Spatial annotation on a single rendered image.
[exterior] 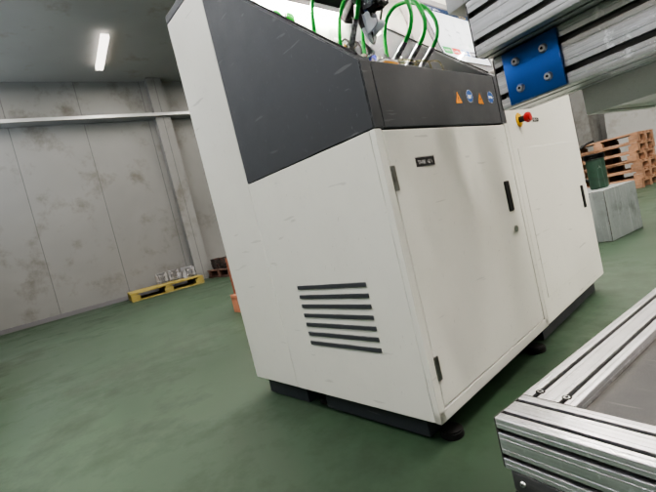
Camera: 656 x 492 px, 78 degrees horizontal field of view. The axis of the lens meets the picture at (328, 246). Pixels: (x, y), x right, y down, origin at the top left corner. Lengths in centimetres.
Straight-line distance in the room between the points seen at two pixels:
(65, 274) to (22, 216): 126
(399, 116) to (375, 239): 31
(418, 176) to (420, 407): 58
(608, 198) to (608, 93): 268
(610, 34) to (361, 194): 56
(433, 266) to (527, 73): 50
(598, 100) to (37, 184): 893
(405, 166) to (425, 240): 19
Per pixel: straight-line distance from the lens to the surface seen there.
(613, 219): 350
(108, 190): 922
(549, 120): 193
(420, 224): 102
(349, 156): 102
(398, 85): 109
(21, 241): 906
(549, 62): 76
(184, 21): 171
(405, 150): 103
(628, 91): 81
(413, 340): 102
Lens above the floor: 61
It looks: 4 degrees down
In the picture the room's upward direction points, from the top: 13 degrees counter-clockwise
